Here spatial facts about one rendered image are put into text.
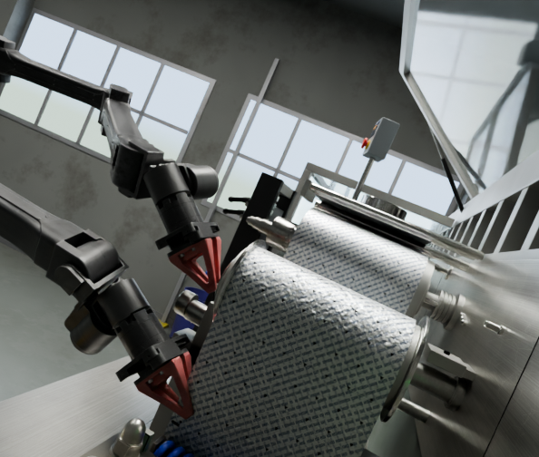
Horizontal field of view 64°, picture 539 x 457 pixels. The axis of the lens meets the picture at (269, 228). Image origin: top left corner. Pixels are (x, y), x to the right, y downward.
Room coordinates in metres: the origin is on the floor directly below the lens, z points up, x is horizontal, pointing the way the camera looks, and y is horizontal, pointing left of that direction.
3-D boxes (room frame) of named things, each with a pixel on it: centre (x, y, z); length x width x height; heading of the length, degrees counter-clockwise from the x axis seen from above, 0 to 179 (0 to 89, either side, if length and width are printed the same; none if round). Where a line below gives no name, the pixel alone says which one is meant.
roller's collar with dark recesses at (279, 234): (0.88, -0.04, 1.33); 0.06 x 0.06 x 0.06; 74
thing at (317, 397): (0.54, -0.10, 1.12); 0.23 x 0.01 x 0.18; 75
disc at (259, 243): (0.63, 0.00, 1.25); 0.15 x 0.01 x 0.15; 165
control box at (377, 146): (1.15, -0.17, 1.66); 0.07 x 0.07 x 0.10; 1
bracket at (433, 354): (0.55, -0.28, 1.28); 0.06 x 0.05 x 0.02; 74
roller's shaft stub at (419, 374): (0.55, -0.27, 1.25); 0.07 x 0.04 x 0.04; 74
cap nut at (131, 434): (0.51, 0.05, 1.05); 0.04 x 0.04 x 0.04
